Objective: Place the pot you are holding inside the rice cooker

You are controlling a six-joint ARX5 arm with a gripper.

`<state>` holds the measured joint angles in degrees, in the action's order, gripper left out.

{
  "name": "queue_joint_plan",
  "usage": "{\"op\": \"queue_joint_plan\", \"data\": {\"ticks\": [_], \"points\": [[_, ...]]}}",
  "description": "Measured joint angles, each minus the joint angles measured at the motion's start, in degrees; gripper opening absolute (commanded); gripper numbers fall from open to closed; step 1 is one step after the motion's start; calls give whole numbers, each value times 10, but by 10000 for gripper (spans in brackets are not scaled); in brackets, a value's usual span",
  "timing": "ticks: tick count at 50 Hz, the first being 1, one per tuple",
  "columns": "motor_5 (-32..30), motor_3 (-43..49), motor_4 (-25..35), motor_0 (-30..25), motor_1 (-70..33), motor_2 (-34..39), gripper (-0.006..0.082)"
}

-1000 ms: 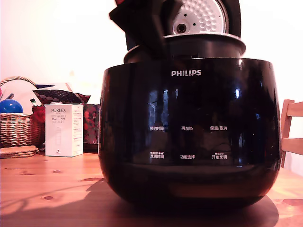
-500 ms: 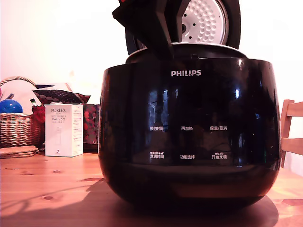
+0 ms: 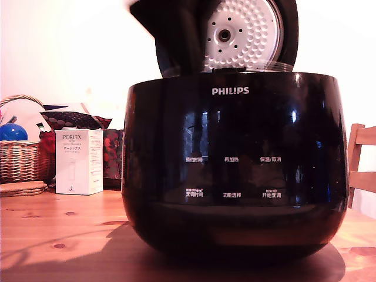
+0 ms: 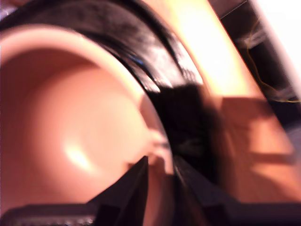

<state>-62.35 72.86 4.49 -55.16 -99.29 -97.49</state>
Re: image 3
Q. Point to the woven wicker basket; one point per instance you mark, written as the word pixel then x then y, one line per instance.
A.
pixel 20 161

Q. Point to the black Philips rice cooker body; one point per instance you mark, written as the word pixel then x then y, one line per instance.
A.
pixel 235 141

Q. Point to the cork coaster stack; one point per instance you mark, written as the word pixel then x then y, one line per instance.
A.
pixel 20 188

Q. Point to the red knitted pouch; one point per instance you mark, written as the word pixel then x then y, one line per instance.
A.
pixel 47 155

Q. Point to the blue ball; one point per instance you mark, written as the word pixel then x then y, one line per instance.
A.
pixel 11 132

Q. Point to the white Porlex box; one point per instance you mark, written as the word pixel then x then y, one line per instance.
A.
pixel 76 164

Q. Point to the rice cooker lid dimpled plate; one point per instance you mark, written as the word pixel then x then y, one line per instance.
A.
pixel 249 32

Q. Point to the dark dotted patterned cushion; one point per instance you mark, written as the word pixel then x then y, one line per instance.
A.
pixel 73 119

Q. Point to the white printed cloth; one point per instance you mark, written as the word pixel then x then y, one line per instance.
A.
pixel 25 113

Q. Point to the wooden chair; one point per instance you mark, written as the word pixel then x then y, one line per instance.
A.
pixel 362 179

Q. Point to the red floral fabric bag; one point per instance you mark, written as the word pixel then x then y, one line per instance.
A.
pixel 113 155

